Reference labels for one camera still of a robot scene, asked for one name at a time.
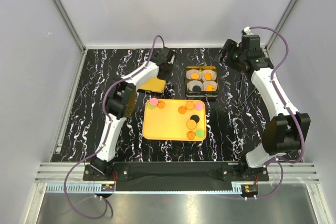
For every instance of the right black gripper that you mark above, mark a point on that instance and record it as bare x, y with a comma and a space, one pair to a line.
229, 46

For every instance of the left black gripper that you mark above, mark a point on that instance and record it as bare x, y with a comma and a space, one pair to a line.
167, 77

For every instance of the gold tin lid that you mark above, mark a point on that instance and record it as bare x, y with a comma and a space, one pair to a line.
154, 85

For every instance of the round dotted biscuit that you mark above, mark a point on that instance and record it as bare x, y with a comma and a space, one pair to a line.
194, 76

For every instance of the black sandwich cookie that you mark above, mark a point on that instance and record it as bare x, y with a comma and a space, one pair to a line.
195, 117
196, 88

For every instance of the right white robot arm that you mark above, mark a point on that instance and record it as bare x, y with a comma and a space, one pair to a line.
288, 128

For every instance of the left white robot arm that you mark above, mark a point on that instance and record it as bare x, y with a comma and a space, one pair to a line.
119, 102

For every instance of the white paper cup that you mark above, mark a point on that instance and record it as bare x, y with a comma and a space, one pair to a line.
210, 82
194, 83
191, 71
212, 72

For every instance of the gold cookie tin box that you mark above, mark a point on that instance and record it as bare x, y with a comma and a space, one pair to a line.
201, 94

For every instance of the pink round cookie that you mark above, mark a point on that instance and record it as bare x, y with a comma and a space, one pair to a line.
153, 101
199, 106

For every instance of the orange swirl cookie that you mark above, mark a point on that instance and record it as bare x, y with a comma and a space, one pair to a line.
191, 135
161, 105
182, 109

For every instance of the green round cookie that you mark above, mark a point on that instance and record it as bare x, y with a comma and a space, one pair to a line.
200, 133
151, 106

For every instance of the yellow plastic tray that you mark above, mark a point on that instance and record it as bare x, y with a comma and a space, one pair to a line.
168, 124

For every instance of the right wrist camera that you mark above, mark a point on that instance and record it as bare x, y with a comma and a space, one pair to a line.
249, 41

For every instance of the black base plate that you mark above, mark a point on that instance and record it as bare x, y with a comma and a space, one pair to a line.
225, 171

